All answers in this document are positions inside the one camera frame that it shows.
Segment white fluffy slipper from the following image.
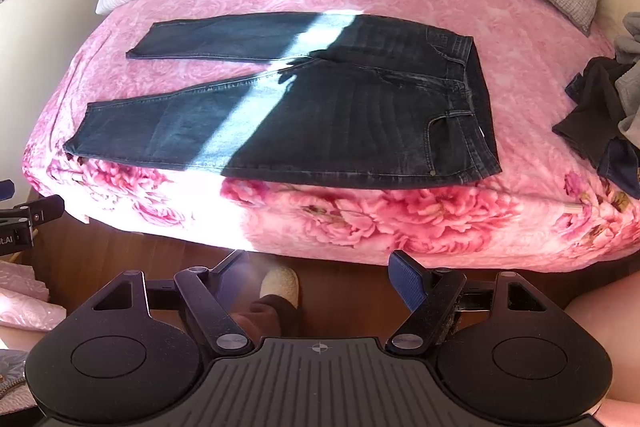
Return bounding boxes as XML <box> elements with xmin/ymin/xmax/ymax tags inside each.
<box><xmin>259</xmin><ymin>264</ymin><xmax>301</xmax><ymax>308</ymax></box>

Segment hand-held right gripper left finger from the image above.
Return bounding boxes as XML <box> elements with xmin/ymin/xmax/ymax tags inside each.
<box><xmin>70</xmin><ymin>251</ymin><xmax>253</xmax><ymax>355</ymax></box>

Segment pink quilted cloth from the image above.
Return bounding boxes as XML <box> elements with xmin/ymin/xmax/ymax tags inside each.
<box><xmin>0</xmin><ymin>261</ymin><xmax>68</xmax><ymax>333</ymax></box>

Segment person's right forearm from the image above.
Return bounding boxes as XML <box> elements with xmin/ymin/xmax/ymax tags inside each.
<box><xmin>565</xmin><ymin>279</ymin><xmax>640</xmax><ymax>425</ymax></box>

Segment dark blue denim garment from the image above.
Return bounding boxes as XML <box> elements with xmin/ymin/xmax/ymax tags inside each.
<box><xmin>597</xmin><ymin>139</ymin><xmax>640</xmax><ymax>198</ymax></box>

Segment grey garment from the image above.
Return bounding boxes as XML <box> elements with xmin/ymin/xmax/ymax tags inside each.
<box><xmin>612</xmin><ymin>34</ymin><xmax>640</xmax><ymax>142</ymax></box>

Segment black pants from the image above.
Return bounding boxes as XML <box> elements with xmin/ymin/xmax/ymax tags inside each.
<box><xmin>551</xmin><ymin>56</ymin><xmax>640</xmax><ymax>170</ymax></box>

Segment patterned bag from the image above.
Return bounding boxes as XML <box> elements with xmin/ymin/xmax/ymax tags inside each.
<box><xmin>0</xmin><ymin>349</ymin><xmax>36</xmax><ymax>408</ymax></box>

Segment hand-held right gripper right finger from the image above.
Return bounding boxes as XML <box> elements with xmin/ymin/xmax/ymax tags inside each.
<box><xmin>385</xmin><ymin>251</ymin><xmax>568</xmax><ymax>355</ymax></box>

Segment foot in beige slipper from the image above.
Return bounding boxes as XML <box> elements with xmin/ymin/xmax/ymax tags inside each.
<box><xmin>232</xmin><ymin>294</ymin><xmax>301</xmax><ymax>338</ymax></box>

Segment pink floral bed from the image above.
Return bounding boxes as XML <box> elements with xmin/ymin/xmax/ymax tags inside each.
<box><xmin>22</xmin><ymin>0</ymin><xmax>640</xmax><ymax>273</ymax></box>

